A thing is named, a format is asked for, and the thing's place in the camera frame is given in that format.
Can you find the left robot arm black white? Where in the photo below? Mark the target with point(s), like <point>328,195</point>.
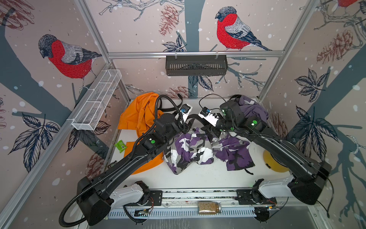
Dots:
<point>94,195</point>

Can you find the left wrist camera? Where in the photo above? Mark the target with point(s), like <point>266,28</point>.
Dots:
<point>185,111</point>

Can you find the white wire mesh basket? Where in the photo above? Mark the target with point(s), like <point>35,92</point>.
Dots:
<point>93,109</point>

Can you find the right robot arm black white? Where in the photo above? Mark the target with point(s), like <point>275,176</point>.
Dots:
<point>308,176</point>

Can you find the orange trousers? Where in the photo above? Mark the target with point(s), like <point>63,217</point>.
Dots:
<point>139,116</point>

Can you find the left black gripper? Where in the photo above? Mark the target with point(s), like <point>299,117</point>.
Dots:
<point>172,116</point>

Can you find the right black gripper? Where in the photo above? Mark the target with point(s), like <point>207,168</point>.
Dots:
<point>213,130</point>

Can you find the yellow object beside spool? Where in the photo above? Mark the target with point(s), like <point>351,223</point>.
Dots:
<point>273,164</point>

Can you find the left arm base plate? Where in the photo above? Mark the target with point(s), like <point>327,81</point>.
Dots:
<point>152,198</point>

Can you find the jar of grains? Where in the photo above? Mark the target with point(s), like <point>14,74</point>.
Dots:
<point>208,208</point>

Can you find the black perforated metal shelf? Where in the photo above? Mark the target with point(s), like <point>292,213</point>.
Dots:
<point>196,65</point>

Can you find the plain purple garment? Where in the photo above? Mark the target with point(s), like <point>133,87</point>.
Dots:
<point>250,107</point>

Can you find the small green packet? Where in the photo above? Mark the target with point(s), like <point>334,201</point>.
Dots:
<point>121,146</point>

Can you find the horizontal aluminium frame bar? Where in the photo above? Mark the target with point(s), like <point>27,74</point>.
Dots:
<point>147,55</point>

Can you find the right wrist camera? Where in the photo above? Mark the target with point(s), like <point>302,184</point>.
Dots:
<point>210,117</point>

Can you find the purple camouflage trousers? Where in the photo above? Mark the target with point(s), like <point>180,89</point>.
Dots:
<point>195,147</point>

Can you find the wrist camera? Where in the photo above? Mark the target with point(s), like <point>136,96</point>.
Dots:
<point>210,117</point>
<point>185,111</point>

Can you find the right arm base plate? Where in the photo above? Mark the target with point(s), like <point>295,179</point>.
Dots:
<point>249,197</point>

